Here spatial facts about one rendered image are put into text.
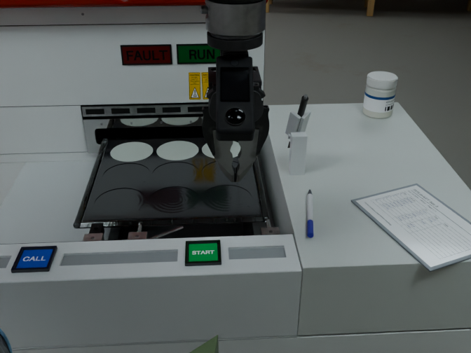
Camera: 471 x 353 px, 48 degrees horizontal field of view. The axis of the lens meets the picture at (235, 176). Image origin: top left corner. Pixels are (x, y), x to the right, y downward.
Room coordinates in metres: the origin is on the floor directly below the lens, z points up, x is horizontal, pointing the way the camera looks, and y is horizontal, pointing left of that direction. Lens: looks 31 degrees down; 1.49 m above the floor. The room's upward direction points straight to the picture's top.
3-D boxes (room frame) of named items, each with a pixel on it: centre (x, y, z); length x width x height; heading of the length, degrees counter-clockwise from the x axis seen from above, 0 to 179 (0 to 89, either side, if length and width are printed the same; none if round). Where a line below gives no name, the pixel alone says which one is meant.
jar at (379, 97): (1.20, -0.34, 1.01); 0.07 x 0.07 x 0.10
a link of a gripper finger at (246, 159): (0.68, -0.01, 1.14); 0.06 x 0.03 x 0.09; 3
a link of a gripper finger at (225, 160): (0.68, 0.02, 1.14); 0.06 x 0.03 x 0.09; 3
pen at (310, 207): (0.77, -0.13, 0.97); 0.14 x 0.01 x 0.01; 174
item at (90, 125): (1.23, 0.16, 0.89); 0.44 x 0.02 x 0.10; 93
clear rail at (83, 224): (0.84, 0.12, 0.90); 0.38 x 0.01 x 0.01; 93
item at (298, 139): (0.92, -0.12, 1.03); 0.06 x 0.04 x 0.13; 3
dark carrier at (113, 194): (1.02, 0.13, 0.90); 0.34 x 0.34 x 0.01; 3
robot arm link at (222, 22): (0.68, 0.00, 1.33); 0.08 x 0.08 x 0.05
